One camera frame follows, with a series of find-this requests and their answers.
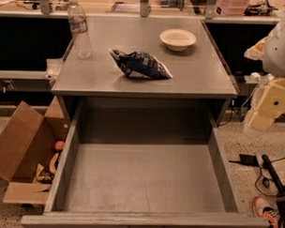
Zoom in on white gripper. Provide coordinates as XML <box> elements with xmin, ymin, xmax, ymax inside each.
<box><xmin>244</xmin><ymin>38</ymin><xmax>285</xmax><ymax>131</ymax></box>

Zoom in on blue chip bag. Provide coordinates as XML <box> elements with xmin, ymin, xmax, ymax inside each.
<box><xmin>109</xmin><ymin>49</ymin><xmax>173</xmax><ymax>80</ymax></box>

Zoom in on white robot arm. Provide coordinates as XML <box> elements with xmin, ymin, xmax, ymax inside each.
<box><xmin>244</xmin><ymin>16</ymin><xmax>285</xmax><ymax>134</ymax></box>

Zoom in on open grey top drawer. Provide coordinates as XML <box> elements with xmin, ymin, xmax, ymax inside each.
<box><xmin>22</xmin><ymin>98</ymin><xmax>267</xmax><ymax>228</ymax></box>

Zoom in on black power strip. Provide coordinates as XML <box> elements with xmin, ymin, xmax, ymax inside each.
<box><xmin>262</xmin><ymin>155</ymin><xmax>283</xmax><ymax>193</ymax></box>

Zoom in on black power adapter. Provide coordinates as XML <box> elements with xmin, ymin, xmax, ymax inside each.
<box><xmin>231</xmin><ymin>154</ymin><xmax>259</xmax><ymax>167</ymax></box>

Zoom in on orange white sneaker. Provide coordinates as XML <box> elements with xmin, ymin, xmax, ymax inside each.
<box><xmin>252</xmin><ymin>197</ymin><xmax>284</xmax><ymax>228</ymax></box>

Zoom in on pink stacked containers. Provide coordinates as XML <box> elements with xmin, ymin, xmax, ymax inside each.
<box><xmin>216</xmin><ymin>0</ymin><xmax>249</xmax><ymax>16</ymax></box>

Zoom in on grey cabinet body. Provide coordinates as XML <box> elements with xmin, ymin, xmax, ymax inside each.
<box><xmin>52</xmin><ymin>14</ymin><xmax>238</xmax><ymax>119</ymax></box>

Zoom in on clear plastic water bottle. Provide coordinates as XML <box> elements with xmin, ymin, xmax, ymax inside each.
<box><xmin>67</xmin><ymin>0</ymin><xmax>92</xmax><ymax>58</ymax></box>

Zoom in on orange fruit in box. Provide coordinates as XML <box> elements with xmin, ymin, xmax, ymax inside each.
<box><xmin>54</xmin><ymin>140</ymin><xmax>65</xmax><ymax>151</ymax></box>

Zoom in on banana in box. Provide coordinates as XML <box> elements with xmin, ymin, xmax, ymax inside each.
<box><xmin>49</xmin><ymin>153</ymin><xmax>58</xmax><ymax>174</ymax></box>

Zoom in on open cardboard box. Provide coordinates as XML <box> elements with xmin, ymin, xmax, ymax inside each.
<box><xmin>0</xmin><ymin>99</ymin><xmax>69</xmax><ymax>205</ymax></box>

